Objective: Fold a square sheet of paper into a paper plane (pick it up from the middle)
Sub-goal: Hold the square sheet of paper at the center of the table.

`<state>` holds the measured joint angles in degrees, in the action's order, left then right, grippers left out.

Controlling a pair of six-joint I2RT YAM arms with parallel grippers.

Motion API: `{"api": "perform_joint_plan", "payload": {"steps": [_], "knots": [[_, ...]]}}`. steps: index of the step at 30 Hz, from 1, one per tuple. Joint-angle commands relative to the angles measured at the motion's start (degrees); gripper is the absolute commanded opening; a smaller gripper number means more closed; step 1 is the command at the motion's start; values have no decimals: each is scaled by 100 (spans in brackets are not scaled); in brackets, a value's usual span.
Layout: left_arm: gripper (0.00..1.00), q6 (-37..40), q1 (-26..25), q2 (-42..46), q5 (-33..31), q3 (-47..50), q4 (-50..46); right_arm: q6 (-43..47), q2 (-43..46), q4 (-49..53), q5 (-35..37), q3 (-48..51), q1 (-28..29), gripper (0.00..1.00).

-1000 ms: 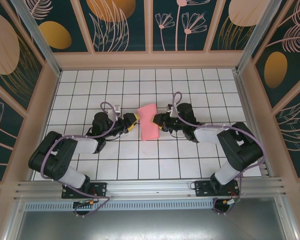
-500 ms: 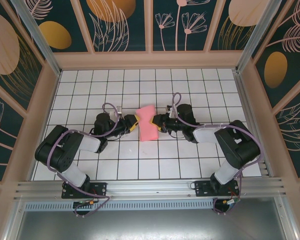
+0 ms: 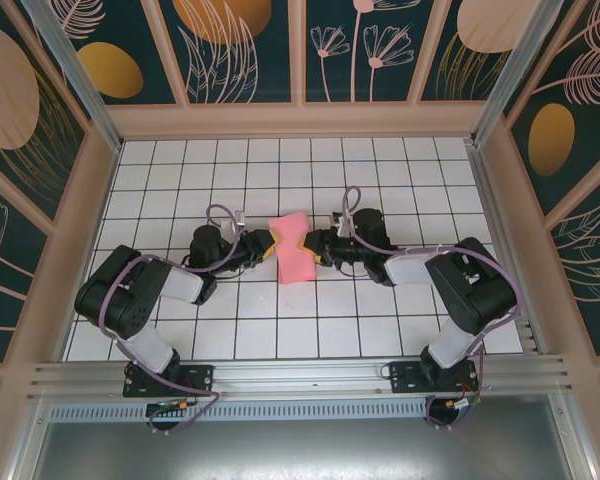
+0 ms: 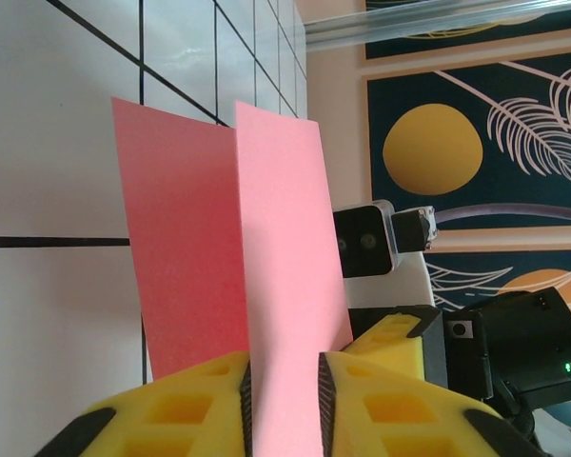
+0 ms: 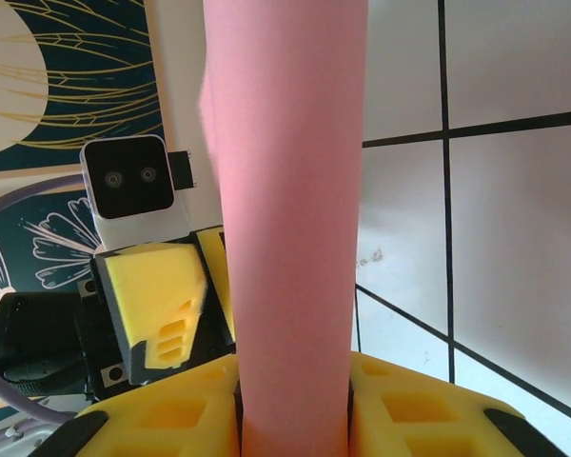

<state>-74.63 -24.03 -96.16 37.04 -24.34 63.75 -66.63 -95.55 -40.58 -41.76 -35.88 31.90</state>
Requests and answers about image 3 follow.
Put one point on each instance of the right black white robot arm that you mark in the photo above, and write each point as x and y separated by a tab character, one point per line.
480	295

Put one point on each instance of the aluminium side rail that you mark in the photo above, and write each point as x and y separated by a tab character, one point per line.
505	250

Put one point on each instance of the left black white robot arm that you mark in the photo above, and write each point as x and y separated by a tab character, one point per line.
115	300

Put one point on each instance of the aluminium frame post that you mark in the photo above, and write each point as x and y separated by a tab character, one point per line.
70	75
520	75

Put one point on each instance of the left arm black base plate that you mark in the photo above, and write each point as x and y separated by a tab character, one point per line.
200	377

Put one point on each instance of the long aluminium mounting rail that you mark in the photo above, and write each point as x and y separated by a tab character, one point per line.
300	375

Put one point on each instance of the pink paper sheet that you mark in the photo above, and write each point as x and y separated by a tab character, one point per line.
295	265

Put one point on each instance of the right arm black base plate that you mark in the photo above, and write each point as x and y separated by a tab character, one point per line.
405	375

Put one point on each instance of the grey metal sheet panel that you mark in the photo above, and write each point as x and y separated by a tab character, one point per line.
300	455

